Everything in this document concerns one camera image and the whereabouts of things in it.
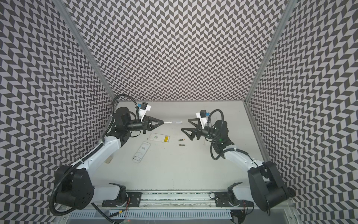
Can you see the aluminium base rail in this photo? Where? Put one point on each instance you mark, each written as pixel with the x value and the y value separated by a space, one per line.
pixel 163 199

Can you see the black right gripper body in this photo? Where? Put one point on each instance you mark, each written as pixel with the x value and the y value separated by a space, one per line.
pixel 197 131

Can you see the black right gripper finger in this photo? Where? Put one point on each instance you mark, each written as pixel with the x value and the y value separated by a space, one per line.
pixel 192 133
pixel 195 122

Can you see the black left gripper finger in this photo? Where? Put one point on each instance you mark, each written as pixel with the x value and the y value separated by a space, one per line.
pixel 151 127
pixel 154 121

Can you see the clear handle screwdriver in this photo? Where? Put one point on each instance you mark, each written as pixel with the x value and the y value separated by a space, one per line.
pixel 173 122

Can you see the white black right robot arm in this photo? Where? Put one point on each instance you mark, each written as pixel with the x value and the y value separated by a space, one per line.
pixel 266 187

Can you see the aluminium corner post right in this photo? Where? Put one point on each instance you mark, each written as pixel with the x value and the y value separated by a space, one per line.
pixel 271 47

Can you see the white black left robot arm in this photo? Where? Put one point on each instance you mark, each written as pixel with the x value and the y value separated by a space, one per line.
pixel 73 187

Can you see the aluminium corner post left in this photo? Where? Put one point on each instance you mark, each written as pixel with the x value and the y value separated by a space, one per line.
pixel 64 13

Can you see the aluminium corner post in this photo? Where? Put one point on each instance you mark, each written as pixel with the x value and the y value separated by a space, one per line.
pixel 271 47
pixel 64 13

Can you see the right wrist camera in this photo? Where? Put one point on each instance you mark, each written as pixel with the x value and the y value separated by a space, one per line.
pixel 203 117

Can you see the white remote green buttons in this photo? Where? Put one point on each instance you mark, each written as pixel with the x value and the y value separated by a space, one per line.
pixel 157 137

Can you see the small bottle black cap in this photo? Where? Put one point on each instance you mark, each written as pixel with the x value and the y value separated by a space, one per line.
pixel 109 159

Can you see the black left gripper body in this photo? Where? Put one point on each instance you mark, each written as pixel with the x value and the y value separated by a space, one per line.
pixel 134 125

